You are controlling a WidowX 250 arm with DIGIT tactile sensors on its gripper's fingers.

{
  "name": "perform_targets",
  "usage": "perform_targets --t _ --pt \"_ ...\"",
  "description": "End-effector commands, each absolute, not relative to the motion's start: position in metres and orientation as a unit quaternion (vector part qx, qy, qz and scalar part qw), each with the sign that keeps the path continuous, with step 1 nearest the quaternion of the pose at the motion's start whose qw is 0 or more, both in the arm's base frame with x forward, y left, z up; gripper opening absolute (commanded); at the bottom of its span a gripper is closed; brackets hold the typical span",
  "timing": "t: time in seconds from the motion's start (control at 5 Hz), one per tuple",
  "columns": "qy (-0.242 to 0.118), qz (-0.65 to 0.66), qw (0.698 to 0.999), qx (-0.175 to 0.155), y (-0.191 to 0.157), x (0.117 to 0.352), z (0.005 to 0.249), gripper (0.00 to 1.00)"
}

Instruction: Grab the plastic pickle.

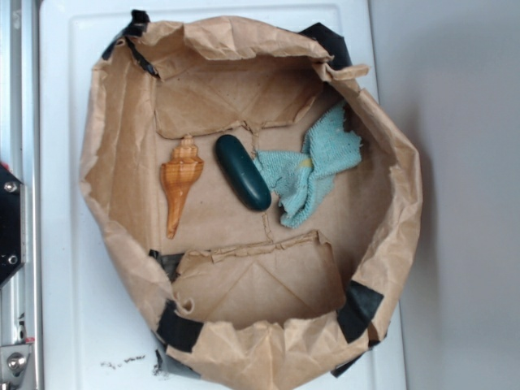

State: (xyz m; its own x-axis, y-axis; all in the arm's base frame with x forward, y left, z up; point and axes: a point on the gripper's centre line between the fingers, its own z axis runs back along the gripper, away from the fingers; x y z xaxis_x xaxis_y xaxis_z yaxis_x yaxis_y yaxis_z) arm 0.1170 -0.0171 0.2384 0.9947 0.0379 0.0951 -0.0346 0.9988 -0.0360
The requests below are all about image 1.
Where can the aluminium frame rail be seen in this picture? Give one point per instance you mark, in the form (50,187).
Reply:
(21,296)

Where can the orange plastic seashell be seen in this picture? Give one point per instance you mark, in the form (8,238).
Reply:
(177,177)

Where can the metal corner bracket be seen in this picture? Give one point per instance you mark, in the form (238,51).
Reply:
(15,362)

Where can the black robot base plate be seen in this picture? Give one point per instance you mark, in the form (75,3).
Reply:
(12,228)

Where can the dark green plastic pickle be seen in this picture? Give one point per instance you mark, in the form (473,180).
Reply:
(241,173)

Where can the brown paper bag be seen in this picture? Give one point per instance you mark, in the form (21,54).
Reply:
(235,297)

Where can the light blue terry cloth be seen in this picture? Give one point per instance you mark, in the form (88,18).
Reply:
(303,179)

